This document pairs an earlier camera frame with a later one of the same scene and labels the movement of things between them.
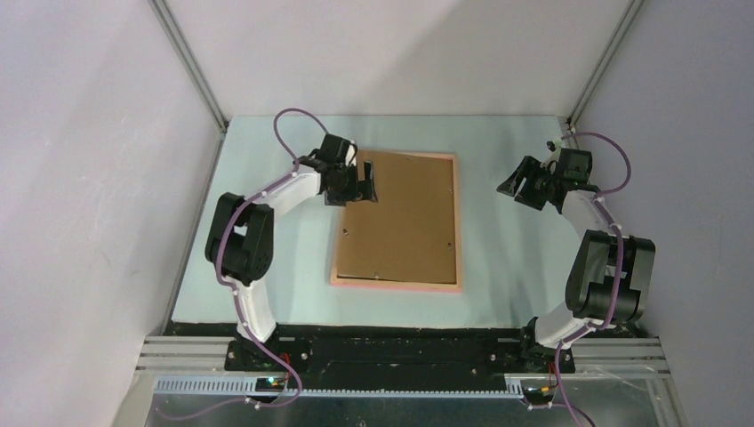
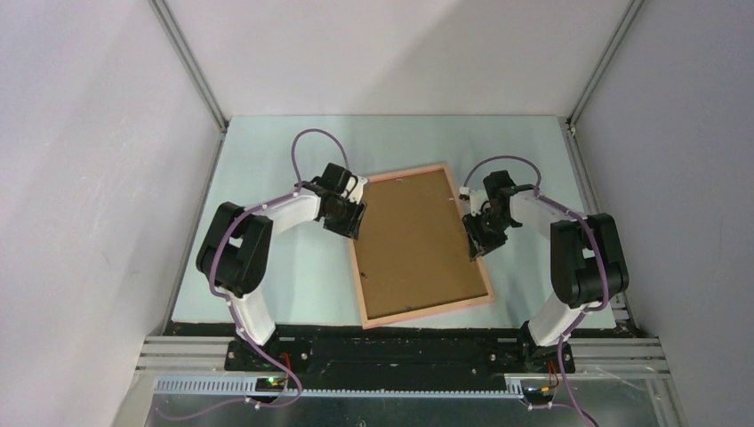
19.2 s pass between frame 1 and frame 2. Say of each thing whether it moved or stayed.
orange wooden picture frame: moved
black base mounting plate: stayed
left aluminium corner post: stayed
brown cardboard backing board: moved
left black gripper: moved
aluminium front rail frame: stayed
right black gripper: moved
